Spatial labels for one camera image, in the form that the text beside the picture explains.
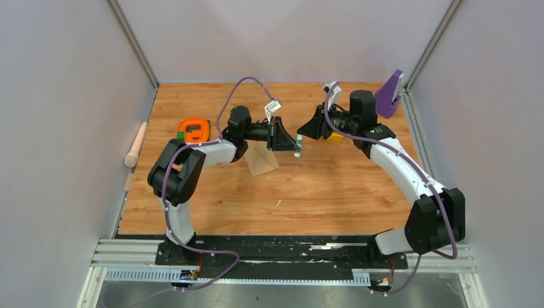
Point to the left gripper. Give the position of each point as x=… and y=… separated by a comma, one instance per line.
x=278, y=138

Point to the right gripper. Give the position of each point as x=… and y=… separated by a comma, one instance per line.
x=317, y=127

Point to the white green glue stick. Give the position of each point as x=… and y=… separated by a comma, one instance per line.
x=299, y=143

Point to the brown paper envelope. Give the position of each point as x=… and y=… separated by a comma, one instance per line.
x=259, y=159

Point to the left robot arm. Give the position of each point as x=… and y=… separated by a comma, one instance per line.
x=176, y=173

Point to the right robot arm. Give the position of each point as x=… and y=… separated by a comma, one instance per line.
x=437, y=217

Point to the yellow toy window brick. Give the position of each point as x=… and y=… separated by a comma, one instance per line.
x=335, y=137

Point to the purple plastic stand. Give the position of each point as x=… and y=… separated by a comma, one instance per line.
x=387, y=98

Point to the orange toy track loop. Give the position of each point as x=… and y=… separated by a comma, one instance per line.
x=197, y=130

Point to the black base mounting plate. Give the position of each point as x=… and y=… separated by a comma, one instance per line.
x=281, y=256

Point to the wooden rolling pin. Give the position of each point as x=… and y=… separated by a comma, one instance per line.
x=132, y=157

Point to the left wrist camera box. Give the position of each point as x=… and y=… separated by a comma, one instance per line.
x=271, y=108

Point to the slotted cable duct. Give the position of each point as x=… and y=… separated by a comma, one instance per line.
x=182, y=277

